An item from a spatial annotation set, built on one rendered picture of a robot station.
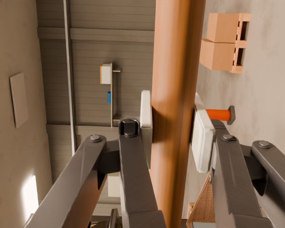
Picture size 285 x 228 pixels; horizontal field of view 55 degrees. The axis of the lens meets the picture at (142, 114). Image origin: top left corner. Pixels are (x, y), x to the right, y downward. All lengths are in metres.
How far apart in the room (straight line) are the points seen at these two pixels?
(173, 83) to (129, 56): 7.85
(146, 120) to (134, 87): 8.02
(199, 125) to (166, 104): 0.03
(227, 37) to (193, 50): 3.45
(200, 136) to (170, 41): 0.06
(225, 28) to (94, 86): 5.43
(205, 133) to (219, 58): 3.46
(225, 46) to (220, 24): 0.28
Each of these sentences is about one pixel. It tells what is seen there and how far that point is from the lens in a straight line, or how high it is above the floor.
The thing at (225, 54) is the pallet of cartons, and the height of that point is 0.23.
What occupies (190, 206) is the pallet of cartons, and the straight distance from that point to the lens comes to 6.28.
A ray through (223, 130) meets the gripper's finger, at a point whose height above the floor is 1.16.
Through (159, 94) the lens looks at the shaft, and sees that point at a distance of 0.18.
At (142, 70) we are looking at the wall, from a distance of 8.07.
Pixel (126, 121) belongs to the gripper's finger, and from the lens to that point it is 0.15.
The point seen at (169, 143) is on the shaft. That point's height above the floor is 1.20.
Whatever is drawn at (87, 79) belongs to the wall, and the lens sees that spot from 8.31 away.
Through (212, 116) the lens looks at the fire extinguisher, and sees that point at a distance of 3.81.
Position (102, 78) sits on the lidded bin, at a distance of 7.70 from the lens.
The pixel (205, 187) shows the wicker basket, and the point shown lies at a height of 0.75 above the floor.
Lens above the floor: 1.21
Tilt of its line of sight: level
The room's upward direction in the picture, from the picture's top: 88 degrees counter-clockwise
